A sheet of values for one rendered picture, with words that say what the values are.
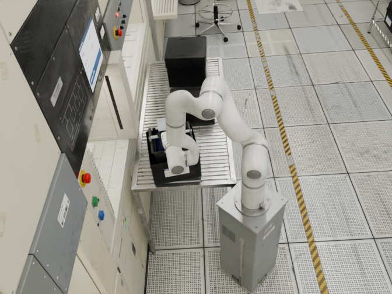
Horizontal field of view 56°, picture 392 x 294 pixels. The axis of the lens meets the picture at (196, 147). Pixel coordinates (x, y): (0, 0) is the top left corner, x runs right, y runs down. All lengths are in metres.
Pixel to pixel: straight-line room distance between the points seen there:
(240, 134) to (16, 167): 0.93
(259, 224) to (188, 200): 1.13
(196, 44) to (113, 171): 1.16
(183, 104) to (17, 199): 0.77
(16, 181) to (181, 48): 1.92
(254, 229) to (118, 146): 0.92
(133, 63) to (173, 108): 1.41
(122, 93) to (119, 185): 0.49
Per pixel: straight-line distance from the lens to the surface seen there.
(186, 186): 2.11
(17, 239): 1.04
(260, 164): 1.66
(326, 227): 2.93
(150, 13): 3.58
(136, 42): 3.19
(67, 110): 1.36
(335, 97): 3.99
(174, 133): 1.65
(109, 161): 2.19
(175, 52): 2.70
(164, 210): 2.96
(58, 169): 1.25
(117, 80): 2.01
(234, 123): 1.57
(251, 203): 1.95
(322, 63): 4.46
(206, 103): 1.43
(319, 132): 3.57
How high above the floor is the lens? 2.41
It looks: 46 degrees down
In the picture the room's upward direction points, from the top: 6 degrees counter-clockwise
